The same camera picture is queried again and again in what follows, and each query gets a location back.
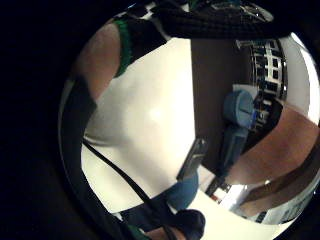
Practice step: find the black chair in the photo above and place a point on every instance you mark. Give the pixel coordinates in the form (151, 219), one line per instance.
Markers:
(193, 158)

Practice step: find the blue office chair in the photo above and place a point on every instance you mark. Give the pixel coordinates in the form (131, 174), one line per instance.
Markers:
(238, 110)

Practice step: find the blue round cushion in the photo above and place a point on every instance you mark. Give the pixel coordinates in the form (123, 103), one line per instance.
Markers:
(185, 193)

